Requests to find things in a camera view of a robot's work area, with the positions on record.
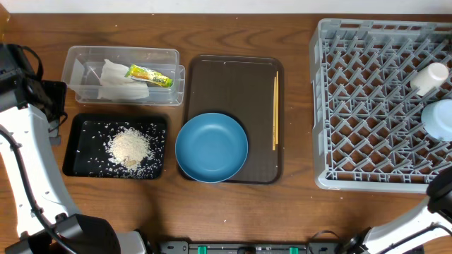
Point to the clear plastic waste bin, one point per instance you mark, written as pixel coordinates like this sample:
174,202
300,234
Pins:
83,68

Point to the wooden chopstick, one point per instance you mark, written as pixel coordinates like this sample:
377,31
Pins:
277,107
274,116

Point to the black food waste tray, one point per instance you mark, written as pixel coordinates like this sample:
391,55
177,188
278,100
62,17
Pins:
70,148

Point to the cream cup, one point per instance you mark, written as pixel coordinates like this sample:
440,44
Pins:
430,77

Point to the white rice food scraps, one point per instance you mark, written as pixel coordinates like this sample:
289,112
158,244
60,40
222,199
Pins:
129,148

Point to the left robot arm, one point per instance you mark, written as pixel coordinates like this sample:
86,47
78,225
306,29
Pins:
32,110

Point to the dark brown serving tray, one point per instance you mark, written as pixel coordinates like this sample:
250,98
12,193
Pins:
242,88

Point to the large dark blue plate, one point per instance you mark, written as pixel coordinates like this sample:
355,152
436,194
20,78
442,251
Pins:
211,147

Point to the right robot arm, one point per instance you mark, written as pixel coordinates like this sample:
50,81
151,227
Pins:
429,220

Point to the yellow green snack wrapper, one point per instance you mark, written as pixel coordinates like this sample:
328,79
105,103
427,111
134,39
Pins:
147,75

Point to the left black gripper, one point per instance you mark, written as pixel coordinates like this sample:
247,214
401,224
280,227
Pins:
54,90

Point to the small light blue bowl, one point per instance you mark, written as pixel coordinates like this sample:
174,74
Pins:
437,118

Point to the white napkin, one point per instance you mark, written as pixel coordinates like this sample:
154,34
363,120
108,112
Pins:
116,86

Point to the grey dishwasher rack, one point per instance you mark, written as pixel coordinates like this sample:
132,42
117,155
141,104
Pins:
368,134

